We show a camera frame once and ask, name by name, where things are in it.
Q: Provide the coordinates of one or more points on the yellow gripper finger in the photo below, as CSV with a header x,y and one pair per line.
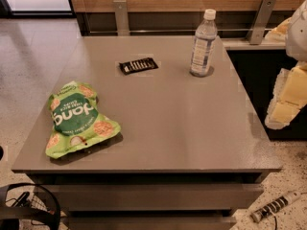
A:
x,y
289,96
278,33

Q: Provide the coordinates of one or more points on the clear blue plastic water bottle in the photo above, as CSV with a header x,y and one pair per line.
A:
x,y
203,46

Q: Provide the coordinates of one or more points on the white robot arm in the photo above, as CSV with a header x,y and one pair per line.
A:
x,y
296,36

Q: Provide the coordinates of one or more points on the white power strip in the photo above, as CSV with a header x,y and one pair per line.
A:
x,y
275,206

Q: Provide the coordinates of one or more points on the black snack bar wrapper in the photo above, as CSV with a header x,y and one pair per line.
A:
x,y
139,65

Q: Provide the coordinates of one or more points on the grey upper drawer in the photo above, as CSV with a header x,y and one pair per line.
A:
x,y
145,197

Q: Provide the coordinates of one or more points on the grey drawer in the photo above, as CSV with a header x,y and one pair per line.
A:
x,y
145,197
151,223

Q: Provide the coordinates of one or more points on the green rice chips bag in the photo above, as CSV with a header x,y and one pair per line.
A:
x,y
77,123

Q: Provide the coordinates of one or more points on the grey lower drawer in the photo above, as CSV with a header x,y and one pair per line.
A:
x,y
151,223

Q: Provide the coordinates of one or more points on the left metal bracket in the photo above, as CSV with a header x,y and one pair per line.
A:
x,y
121,17

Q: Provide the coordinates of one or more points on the black wire basket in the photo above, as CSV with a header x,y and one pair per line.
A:
x,y
28,201

